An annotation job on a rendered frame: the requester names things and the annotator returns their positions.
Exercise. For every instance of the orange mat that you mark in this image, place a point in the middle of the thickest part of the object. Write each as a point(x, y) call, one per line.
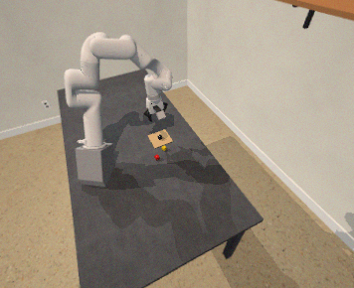
point(160, 142)

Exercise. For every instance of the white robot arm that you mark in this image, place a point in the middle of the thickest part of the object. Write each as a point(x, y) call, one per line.
point(102, 47)

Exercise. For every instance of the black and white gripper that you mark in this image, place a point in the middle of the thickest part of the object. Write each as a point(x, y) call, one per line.
point(151, 110)

